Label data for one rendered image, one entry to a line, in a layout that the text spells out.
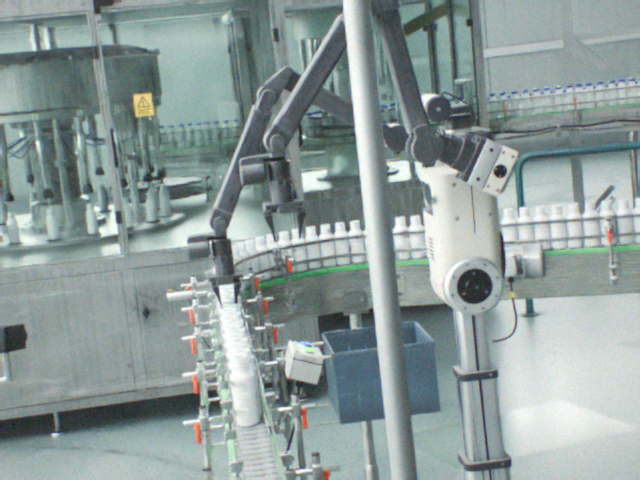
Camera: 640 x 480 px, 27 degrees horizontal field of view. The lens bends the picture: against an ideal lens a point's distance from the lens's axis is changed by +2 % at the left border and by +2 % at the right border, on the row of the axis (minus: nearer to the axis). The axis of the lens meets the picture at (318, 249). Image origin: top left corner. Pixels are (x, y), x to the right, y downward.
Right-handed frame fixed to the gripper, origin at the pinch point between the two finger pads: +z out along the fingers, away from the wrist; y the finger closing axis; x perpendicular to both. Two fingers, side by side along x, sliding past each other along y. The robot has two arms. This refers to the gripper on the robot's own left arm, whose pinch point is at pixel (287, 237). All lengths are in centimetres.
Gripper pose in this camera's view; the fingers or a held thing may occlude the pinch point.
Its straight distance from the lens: 339.5
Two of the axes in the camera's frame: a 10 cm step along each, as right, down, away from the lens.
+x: -1.0, -1.4, 9.8
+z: 1.1, 9.8, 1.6
